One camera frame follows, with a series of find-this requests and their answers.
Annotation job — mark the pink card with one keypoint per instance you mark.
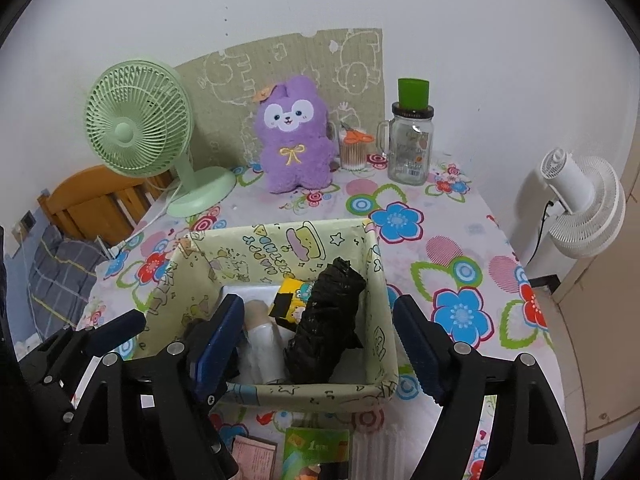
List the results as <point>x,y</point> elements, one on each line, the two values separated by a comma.
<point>255,457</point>

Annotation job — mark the cartoon print storage box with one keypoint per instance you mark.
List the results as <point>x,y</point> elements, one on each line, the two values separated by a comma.
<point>325,397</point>

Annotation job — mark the black plastic bag roll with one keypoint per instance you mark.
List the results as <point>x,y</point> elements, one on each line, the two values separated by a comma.
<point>325,320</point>

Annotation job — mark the green cartoon print board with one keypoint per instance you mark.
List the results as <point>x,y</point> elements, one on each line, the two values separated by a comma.
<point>310,55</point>

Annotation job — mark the green plastic cup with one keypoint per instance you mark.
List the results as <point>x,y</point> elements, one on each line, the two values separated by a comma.
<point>414,94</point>

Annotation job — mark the grey plaid bedding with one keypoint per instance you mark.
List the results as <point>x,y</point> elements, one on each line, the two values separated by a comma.
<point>60,270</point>

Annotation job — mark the wooden chair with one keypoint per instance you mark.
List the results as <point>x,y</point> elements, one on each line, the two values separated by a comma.
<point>85,195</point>

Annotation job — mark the beige door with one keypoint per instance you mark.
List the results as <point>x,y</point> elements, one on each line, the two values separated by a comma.
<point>610,335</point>

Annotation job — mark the white standing fan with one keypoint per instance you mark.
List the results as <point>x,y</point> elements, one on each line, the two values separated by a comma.
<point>590,210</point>

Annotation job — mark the yellow cartoon print packet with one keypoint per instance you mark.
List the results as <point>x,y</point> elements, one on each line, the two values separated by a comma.
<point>290,300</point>

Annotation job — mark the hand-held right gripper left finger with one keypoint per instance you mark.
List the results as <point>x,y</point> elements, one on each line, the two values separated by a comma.
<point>220,345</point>

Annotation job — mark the green packet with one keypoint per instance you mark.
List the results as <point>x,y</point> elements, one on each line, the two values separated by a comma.
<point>315,455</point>

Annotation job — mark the clear plastic packet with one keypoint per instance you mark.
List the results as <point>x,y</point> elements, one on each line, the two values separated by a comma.
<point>372,455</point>

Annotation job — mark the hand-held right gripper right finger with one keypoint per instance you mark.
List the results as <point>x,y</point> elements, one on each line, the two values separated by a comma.
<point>417,350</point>

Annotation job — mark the wall socket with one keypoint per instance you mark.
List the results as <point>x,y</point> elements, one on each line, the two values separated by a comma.
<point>27,220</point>

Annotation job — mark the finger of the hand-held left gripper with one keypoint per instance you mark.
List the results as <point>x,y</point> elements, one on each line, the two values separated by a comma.
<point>117,330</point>

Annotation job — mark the beige roll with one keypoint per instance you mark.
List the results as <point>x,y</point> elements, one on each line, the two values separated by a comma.
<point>257,312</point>

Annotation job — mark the white plastic bag roll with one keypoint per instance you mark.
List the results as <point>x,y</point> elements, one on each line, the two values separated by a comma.
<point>265,355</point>

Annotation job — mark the purple plush toy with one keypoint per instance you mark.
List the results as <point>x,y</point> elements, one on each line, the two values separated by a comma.
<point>295,160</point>

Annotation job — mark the orange scissors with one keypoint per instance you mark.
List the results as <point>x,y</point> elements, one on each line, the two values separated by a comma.
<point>357,136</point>

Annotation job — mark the glass jar mug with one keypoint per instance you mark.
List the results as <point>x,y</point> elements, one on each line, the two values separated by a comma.
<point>407,155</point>

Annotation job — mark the green desk fan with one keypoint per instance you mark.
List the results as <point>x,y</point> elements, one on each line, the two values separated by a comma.
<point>125,130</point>

